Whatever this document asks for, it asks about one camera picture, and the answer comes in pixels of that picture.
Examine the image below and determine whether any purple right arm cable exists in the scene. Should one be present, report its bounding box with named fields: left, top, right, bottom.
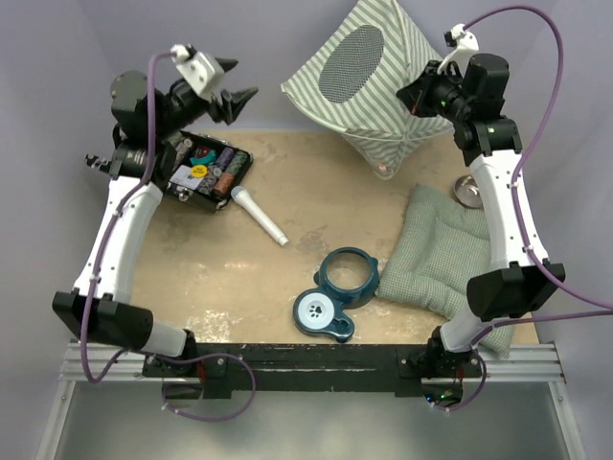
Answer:
left=462, top=5, right=613, bottom=346

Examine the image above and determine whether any purple poker chip stack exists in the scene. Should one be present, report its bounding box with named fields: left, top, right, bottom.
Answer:
left=216, top=148, right=236, bottom=171

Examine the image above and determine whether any green checkered pet cushion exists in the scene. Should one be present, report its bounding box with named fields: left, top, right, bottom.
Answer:
left=374, top=183, right=516, bottom=360

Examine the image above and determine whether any green yellow chip stack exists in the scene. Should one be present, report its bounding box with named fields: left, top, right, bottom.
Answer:
left=173, top=133, right=193, bottom=150

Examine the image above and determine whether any yellow big blind button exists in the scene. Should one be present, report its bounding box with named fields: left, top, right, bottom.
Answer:
left=191, top=165, right=208, bottom=178

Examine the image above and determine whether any teal dealer button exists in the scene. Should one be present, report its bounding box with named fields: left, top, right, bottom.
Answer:
left=190, top=147, right=217, bottom=166

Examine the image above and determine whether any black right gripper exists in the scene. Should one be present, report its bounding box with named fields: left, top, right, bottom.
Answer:
left=398, top=60, right=472, bottom=125

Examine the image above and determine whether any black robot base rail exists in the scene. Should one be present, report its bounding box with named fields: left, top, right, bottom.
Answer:
left=143, top=343, right=482, bottom=400

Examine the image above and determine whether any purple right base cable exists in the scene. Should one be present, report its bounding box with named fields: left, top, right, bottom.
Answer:
left=428, top=349, right=488, bottom=413

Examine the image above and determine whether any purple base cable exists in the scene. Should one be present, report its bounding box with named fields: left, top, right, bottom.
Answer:
left=161, top=353, right=259, bottom=423
left=428, top=349, right=488, bottom=413

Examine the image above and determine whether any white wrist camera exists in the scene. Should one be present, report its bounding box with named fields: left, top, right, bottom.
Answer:
left=437, top=23, right=479, bottom=75
left=170, top=44, right=225, bottom=102

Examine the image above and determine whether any red poker chip stack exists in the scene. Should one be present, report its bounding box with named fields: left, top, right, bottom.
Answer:
left=213, top=172, right=235, bottom=196

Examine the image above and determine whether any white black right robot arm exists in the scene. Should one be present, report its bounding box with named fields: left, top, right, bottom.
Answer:
left=397, top=54, right=565, bottom=377

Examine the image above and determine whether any green striped pet tent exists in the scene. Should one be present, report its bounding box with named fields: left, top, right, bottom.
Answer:
left=281, top=1, right=452, bottom=179

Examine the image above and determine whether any white toy microphone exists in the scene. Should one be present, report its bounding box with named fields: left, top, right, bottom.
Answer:
left=231, top=186, right=289, bottom=247

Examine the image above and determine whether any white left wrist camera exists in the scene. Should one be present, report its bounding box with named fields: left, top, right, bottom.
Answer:
left=170, top=44, right=225, bottom=102

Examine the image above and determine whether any steel pet bowl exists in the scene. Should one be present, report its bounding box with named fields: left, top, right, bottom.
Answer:
left=453, top=174, right=483, bottom=209

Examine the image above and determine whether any white playing card deck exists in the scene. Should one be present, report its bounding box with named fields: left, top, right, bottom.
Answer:
left=170, top=165, right=202, bottom=189

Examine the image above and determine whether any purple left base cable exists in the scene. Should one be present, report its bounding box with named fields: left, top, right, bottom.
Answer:
left=161, top=353, right=259, bottom=423

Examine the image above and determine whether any black poker chip case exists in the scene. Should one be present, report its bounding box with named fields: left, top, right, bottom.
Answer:
left=83, top=127, right=254, bottom=216

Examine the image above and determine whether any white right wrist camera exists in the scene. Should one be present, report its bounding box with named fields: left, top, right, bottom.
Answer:
left=437, top=23, right=479, bottom=75

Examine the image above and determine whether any teal pet bowl stand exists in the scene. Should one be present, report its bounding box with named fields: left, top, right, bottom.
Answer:
left=292, top=246, right=380, bottom=343

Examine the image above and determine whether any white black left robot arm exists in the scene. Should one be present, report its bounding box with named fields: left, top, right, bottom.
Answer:
left=52, top=53, right=258, bottom=376

